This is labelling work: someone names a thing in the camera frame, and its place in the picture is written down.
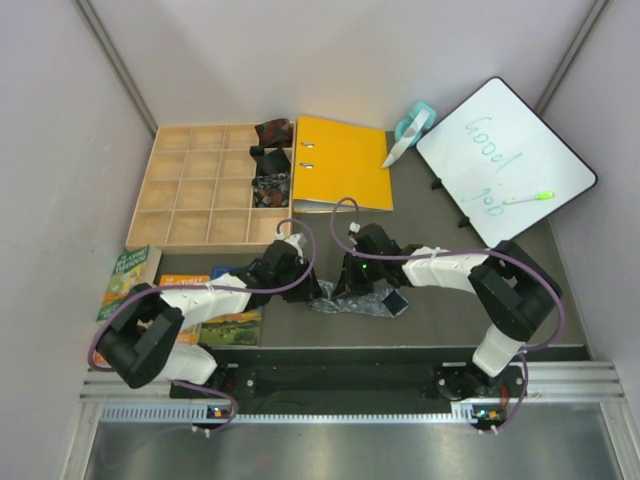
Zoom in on dark blue striped rolled tie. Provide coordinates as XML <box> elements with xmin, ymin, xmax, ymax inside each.
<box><xmin>249</xmin><ymin>146</ymin><xmax>291</xmax><ymax>177</ymax></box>

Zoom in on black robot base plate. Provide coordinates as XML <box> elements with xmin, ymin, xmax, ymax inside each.
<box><xmin>168</xmin><ymin>348</ymin><xmax>527</xmax><ymax>401</ymax></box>

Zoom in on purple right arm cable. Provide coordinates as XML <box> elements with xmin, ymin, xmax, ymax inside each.
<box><xmin>331</xmin><ymin>197</ymin><xmax>568</xmax><ymax>435</ymax></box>

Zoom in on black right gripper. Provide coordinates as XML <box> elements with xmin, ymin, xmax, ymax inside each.
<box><xmin>333</xmin><ymin>251</ymin><xmax>384</xmax><ymax>300</ymax></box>

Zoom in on blue Animal Farm book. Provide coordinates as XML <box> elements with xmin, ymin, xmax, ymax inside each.
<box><xmin>198</xmin><ymin>266</ymin><xmax>266</xmax><ymax>347</ymax></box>

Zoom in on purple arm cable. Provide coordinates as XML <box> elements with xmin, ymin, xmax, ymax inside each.
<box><xmin>87</xmin><ymin>218</ymin><xmax>316</xmax><ymax>436</ymax></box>
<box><xmin>331</xmin><ymin>197</ymin><xmax>568</xmax><ymax>435</ymax></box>

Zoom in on grey blue patterned tie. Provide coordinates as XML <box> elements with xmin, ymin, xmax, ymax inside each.
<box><xmin>309</xmin><ymin>280</ymin><xmax>410</xmax><ymax>318</ymax></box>

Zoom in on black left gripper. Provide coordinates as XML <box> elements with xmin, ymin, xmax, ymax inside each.
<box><xmin>272</xmin><ymin>259</ymin><xmax>325</xmax><ymax>303</ymax></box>

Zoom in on dark red rolled tie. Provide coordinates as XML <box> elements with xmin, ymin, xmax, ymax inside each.
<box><xmin>254</xmin><ymin>118</ymin><xmax>294</xmax><ymax>148</ymax></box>

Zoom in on wooden compartment tray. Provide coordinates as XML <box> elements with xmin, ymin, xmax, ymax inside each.
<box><xmin>125</xmin><ymin>123</ymin><xmax>292</xmax><ymax>254</ymax></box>

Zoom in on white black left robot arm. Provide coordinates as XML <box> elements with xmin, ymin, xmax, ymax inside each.
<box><xmin>89</xmin><ymin>233</ymin><xmax>321</xmax><ymax>397</ymax></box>

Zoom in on teal white cat-ear headphones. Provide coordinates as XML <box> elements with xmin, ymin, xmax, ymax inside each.
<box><xmin>382</xmin><ymin>102</ymin><xmax>436</xmax><ymax>169</ymax></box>

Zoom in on green children's book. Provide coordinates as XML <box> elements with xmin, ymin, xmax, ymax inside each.
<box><xmin>96</xmin><ymin>245</ymin><xmax>162</xmax><ymax>323</ymax></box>

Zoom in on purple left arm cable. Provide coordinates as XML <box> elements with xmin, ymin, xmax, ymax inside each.
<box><xmin>87</xmin><ymin>218</ymin><xmax>316</xmax><ymax>436</ymax></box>

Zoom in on yellow ring binder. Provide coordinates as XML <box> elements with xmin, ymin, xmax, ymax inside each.
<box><xmin>292</xmin><ymin>116</ymin><xmax>393</xmax><ymax>213</ymax></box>

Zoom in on aluminium frame rail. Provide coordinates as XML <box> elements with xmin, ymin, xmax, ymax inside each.
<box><xmin>80</xmin><ymin>362</ymin><xmax>625</xmax><ymax>429</ymax></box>

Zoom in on green whiteboard marker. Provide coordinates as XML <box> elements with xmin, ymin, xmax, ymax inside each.
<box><xmin>502</xmin><ymin>191</ymin><xmax>555</xmax><ymax>205</ymax></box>

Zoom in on white whiteboard black frame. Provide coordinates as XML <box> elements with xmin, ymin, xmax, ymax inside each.
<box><xmin>416</xmin><ymin>77</ymin><xmax>598</xmax><ymax>247</ymax></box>

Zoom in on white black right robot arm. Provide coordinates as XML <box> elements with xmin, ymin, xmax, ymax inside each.
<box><xmin>332</xmin><ymin>223</ymin><xmax>562</xmax><ymax>401</ymax></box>

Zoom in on floral rolled tie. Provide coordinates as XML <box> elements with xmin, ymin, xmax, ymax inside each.
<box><xmin>251</xmin><ymin>173</ymin><xmax>291</xmax><ymax>208</ymax></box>

